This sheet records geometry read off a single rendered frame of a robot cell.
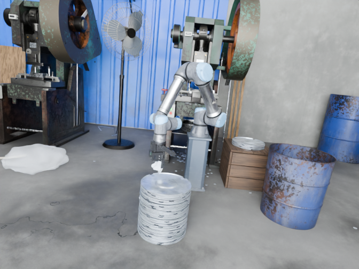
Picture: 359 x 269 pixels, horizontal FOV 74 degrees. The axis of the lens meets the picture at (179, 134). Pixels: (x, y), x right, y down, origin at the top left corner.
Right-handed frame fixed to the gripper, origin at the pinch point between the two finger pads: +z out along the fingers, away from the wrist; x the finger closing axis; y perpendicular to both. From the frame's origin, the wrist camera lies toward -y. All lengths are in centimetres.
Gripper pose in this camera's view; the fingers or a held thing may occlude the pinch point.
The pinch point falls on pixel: (160, 171)
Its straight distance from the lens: 151.8
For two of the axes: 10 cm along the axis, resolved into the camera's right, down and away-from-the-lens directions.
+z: -1.0, 9.7, 2.3
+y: -9.2, 0.0, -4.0
